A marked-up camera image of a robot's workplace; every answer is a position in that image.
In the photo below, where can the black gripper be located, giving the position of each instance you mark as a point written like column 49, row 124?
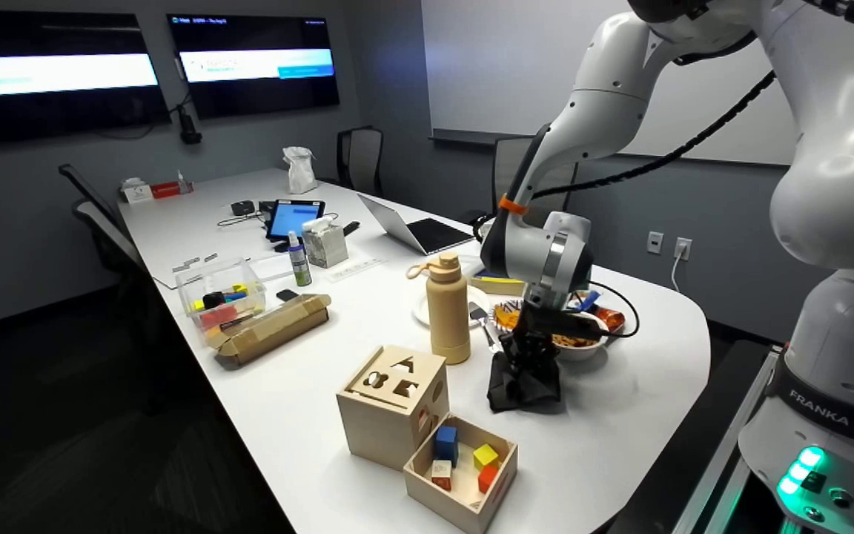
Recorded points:
column 543, row 322

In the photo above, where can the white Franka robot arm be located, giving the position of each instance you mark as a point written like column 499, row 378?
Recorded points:
column 831, row 179

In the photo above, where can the black laptop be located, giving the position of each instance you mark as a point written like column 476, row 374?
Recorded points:
column 438, row 234

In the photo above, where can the red box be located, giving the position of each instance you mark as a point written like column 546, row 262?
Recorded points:
column 165, row 187

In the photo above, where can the clear plastic lid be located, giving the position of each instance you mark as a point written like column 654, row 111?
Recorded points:
column 192, row 268

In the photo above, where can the small bowl of orange chips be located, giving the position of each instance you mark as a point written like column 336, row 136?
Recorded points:
column 505, row 314

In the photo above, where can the wooden tray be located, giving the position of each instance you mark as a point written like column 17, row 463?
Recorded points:
column 445, row 507

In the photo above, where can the blue screen tablet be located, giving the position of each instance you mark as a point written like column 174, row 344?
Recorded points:
column 294, row 218

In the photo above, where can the metal spoon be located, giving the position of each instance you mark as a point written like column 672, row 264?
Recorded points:
column 481, row 322

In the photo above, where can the tan water bottle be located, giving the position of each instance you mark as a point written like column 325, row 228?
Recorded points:
column 450, row 314

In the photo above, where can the small spray bottle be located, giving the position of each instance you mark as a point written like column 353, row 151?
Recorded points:
column 300, row 268

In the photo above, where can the orange chip bag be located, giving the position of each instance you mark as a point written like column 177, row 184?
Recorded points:
column 613, row 319

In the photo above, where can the blue toy block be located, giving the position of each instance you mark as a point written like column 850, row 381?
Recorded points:
column 445, row 443

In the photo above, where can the wooden shape sorter box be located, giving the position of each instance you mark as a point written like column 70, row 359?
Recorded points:
column 387, row 427

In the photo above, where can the black hanging webcam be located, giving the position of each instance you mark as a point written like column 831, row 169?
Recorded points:
column 187, row 122

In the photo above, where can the whiteboard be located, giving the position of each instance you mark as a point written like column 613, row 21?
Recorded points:
column 488, row 68

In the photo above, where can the small white box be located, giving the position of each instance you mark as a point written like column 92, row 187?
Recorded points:
column 138, row 191

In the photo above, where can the white bowl of pretzels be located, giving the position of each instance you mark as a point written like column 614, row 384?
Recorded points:
column 594, row 348

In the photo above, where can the red and white toy block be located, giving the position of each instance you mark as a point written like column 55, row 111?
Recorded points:
column 442, row 473

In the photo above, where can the small black phone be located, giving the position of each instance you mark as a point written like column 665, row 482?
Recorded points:
column 287, row 295

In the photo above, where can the white wall outlet with plug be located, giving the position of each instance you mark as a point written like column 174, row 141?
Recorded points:
column 682, row 248

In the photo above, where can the orange toy block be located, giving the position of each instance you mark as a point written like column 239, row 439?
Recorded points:
column 488, row 478

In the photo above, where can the blue snack bag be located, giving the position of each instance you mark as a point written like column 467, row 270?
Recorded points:
column 591, row 297

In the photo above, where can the white tissue box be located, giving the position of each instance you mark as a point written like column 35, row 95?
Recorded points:
column 325, row 240

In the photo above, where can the white plastic bag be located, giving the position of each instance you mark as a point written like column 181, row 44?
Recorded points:
column 297, row 169

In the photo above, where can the mesh back office chair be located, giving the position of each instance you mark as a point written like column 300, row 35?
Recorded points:
column 359, row 159

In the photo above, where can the clear plastic bin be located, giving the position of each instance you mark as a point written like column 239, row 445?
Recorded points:
column 224, row 297

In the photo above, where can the dark grey towel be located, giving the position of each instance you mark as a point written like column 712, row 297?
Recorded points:
column 525, row 393

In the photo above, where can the wide wall monitor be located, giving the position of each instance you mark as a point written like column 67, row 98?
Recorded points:
column 51, row 76

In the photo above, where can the black case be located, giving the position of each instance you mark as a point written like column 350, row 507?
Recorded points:
column 242, row 208

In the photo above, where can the yellow toy block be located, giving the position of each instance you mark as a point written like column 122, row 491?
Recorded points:
column 484, row 454

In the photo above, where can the wall monitor with blue bar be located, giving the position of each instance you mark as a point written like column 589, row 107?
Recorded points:
column 251, row 64

